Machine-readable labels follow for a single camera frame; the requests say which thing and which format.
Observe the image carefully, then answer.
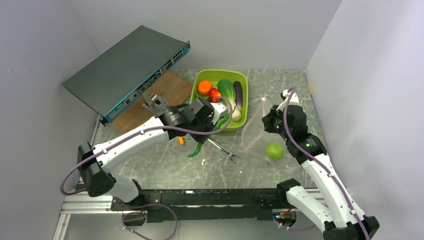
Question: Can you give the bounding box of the red apple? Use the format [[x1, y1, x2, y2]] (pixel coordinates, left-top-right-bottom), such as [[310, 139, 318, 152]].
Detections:
[[207, 87, 222, 103]]

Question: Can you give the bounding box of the green apple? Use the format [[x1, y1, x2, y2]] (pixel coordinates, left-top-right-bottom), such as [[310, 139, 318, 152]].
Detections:
[[265, 142, 285, 161]]

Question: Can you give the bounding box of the clear zip top bag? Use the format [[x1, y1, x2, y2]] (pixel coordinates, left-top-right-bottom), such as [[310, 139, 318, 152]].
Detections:
[[241, 97, 298, 170]]

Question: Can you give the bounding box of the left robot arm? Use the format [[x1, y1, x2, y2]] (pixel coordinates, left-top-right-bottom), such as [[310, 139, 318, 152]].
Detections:
[[77, 97, 228, 210]]

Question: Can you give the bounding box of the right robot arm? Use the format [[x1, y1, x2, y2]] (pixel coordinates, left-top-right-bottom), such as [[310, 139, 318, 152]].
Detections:
[[261, 105, 380, 240]]

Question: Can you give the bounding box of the orange tangerine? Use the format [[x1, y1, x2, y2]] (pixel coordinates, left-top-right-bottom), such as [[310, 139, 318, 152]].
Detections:
[[197, 80, 213, 96]]

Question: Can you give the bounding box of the bok choy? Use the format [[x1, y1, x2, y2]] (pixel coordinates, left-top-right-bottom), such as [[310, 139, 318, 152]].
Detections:
[[217, 78, 242, 121]]

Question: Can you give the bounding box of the wooden board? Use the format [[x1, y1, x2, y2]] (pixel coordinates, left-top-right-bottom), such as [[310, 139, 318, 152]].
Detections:
[[111, 72, 193, 133]]

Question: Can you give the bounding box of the green plastic basin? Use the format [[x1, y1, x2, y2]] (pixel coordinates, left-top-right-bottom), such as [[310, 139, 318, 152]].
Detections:
[[189, 69, 249, 131]]

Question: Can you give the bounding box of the purple eggplant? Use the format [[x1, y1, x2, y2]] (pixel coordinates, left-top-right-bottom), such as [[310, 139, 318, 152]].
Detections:
[[233, 81, 243, 112]]

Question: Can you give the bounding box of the silver wrench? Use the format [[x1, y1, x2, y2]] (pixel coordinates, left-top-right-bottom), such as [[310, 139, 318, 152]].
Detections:
[[207, 138, 241, 164]]

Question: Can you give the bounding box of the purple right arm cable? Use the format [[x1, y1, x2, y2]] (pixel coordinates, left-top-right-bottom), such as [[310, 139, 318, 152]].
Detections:
[[283, 87, 371, 240]]

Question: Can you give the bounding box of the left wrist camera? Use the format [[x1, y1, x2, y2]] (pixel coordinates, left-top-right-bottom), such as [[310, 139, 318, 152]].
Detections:
[[210, 102, 229, 125]]

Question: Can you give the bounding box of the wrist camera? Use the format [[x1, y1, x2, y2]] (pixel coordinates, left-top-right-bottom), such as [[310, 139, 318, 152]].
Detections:
[[276, 89, 300, 111], [210, 102, 229, 125]]

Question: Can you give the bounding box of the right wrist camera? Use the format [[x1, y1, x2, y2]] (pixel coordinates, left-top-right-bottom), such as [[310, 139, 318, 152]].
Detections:
[[276, 89, 300, 111]]

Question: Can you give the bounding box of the yellow handled screwdriver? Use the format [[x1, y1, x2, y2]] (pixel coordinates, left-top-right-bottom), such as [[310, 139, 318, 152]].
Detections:
[[178, 136, 185, 145]]

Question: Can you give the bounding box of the metal stand bracket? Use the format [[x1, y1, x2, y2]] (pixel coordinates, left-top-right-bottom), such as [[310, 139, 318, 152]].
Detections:
[[141, 91, 168, 115]]

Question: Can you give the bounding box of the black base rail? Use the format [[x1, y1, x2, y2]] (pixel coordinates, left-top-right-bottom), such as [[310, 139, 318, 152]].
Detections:
[[110, 188, 291, 223]]

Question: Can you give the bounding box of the grey network switch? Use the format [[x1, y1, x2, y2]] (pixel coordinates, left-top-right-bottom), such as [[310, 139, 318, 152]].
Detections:
[[62, 25, 191, 126]]

